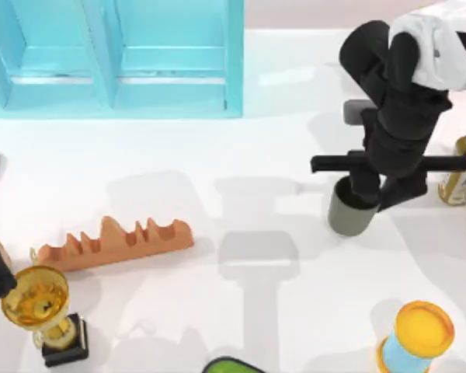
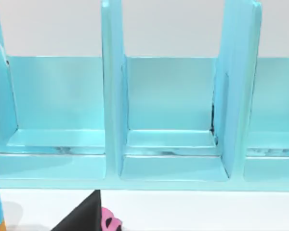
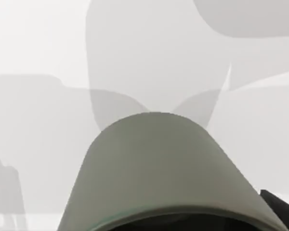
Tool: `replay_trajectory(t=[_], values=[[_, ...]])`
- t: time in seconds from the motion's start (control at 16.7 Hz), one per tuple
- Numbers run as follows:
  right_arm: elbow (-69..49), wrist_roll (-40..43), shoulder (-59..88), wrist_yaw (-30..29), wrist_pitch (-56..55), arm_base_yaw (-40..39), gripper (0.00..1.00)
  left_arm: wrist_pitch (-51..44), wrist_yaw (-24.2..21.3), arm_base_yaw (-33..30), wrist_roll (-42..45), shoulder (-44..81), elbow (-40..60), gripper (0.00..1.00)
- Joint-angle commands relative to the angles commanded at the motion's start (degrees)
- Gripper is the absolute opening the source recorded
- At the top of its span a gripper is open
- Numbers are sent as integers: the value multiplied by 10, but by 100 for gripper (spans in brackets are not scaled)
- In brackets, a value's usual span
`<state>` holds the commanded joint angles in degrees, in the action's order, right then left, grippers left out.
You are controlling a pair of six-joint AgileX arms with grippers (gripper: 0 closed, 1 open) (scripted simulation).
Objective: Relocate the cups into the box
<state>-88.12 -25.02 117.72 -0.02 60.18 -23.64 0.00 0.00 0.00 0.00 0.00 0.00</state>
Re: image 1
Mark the grey cup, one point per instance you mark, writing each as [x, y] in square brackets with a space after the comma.
[349, 217]

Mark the pale grey rounded box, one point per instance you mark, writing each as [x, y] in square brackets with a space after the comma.
[352, 112]

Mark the yellow green bottle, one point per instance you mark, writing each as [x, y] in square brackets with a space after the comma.
[464, 175]

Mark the yellow and blue can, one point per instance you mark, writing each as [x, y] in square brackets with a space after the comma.
[419, 334]

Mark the light blue rack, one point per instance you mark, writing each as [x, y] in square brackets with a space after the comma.
[171, 77]

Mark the green black-rimmed object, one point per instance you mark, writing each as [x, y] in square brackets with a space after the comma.
[231, 366]

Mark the orange jagged holder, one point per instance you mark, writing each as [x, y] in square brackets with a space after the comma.
[116, 248]

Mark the gold trophy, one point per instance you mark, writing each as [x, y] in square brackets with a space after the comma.
[39, 299]

